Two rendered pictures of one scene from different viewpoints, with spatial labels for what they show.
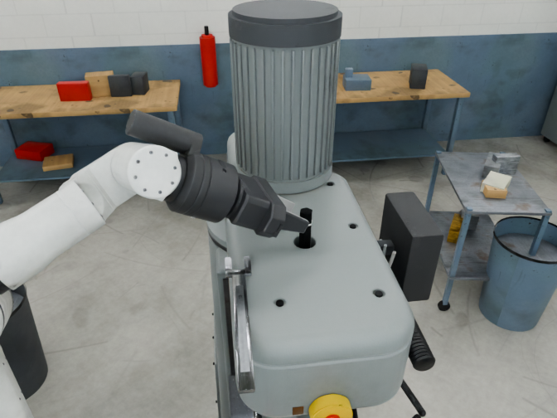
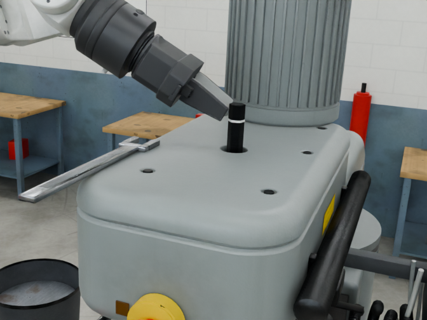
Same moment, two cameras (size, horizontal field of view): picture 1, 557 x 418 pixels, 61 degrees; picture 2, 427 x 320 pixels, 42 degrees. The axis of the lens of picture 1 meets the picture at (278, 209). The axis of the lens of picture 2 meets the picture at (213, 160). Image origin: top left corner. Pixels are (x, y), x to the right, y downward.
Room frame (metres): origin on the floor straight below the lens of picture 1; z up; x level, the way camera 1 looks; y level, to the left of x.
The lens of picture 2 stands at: (-0.02, -0.35, 2.10)
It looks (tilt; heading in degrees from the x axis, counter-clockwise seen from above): 17 degrees down; 27
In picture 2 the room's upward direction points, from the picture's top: 3 degrees clockwise
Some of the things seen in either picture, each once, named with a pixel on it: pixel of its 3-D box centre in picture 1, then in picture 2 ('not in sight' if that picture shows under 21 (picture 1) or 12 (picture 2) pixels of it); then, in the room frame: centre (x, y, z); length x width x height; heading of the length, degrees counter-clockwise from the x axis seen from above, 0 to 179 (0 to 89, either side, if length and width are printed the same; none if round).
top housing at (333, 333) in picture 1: (302, 272); (234, 200); (0.64, -0.04, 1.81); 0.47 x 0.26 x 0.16; 7
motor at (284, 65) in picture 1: (284, 97); (288, 19); (0.88, -0.01, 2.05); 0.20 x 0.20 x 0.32
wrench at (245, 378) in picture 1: (241, 314); (96, 164); (0.46, 0.05, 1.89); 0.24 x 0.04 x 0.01; 7
